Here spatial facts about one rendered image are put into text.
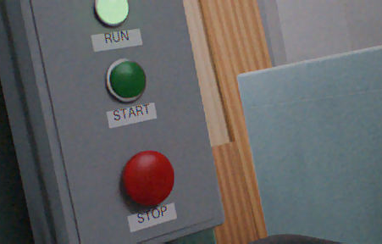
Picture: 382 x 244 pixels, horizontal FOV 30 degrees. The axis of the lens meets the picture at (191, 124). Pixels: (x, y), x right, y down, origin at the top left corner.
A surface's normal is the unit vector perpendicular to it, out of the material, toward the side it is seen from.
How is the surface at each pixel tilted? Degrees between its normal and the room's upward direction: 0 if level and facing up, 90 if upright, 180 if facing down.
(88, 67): 90
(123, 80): 90
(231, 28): 87
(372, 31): 90
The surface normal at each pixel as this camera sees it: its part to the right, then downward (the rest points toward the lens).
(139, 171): 0.39, -0.11
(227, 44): 0.58, -0.13
